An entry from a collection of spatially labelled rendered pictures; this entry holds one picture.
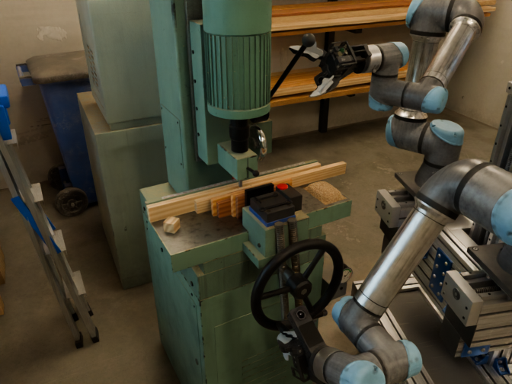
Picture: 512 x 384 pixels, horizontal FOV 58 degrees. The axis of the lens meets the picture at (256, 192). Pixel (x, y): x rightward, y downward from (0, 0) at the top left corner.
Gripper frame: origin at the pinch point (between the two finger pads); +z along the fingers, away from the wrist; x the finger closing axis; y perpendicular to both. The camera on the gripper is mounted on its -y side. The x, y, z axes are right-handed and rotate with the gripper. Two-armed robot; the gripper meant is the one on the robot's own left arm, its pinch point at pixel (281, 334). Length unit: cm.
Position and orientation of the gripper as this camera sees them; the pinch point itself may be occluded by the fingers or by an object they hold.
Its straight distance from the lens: 124.6
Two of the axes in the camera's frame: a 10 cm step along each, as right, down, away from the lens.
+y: 2.4, 9.7, 0.4
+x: 8.8, -2.3, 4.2
